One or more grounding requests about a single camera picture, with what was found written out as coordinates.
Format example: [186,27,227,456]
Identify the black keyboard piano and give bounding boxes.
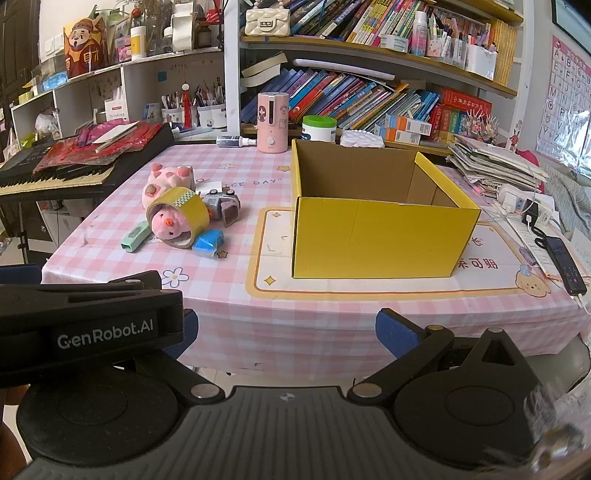
[0,122,175,200]

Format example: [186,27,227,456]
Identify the white envelope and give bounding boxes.
[89,121,140,145]

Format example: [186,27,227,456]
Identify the pink checked tablecloth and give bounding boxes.
[41,137,591,372]

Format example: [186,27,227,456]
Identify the spiky decorative ornament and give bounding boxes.
[463,108,500,140]

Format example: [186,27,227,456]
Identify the stack of papers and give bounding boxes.
[446,135,551,191]

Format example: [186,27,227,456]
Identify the white bottle yellow label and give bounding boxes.
[130,25,148,60]

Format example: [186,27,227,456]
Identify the alphabet wall poster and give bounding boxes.
[536,34,591,165]

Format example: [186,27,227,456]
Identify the red boxed book set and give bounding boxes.
[434,88,493,145]

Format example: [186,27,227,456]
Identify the white canister green lid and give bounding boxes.
[301,115,338,145]

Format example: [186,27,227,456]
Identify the white plastic bag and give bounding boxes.
[34,111,62,140]

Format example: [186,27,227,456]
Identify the grey blanket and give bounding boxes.
[539,165,591,234]

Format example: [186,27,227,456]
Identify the white pen storage bin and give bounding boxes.
[464,44,499,80]

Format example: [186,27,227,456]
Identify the white pen holder cup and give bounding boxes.
[160,106,186,128]
[197,102,227,129]

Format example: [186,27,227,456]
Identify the orange cardboard figure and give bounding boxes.
[63,17,110,78]

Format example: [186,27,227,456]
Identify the black remote control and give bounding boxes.
[534,235,589,297]

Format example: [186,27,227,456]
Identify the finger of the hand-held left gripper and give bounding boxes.
[0,264,43,285]
[108,271,163,292]

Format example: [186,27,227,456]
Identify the row of upright books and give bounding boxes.
[286,0,432,48]

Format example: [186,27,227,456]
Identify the grey toy car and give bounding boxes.
[203,188,241,228]

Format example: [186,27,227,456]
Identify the pink cylindrical humidifier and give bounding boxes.
[257,91,291,154]

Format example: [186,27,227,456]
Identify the white small carton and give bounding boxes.
[103,88,130,123]

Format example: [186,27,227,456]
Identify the blue packet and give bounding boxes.
[191,229,226,260]

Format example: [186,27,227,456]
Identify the cartoon desk mat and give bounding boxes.
[245,206,556,302]

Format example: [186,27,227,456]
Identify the red printed paper sheets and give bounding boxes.
[33,121,163,175]

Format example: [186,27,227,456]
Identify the row of yellow books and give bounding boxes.
[488,18,519,87]

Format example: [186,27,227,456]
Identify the small lying spray bottle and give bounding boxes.
[215,135,257,149]

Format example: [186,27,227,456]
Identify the cream quilted purse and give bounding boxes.
[245,4,292,37]

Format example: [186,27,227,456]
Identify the row of leaning books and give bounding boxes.
[259,68,441,133]

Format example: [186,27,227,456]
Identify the orange blue small box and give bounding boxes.
[374,126,422,145]
[385,113,433,136]

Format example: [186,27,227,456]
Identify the white rolled paper tube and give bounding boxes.
[293,58,399,80]

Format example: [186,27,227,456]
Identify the pink spotted pig plush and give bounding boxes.
[141,163,195,208]

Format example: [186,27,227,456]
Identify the yellow cardboard box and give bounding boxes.
[290,138,482,280]

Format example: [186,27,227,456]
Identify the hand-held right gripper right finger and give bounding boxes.
[347,308,529,407]

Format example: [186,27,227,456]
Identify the white power strip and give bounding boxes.
[496,183,556,228]

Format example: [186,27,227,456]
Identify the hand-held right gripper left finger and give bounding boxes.
[154,308,223,407]

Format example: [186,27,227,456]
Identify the pink blue spray bottle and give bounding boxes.
[412,11,430,56]

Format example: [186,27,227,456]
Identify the white thick lying book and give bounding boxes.
[239,52,290,87]

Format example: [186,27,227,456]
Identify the white cotton pad pack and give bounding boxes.
[339,129,385,149]

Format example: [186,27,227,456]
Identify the brown packing tape roll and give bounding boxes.
[146,186,211,250]

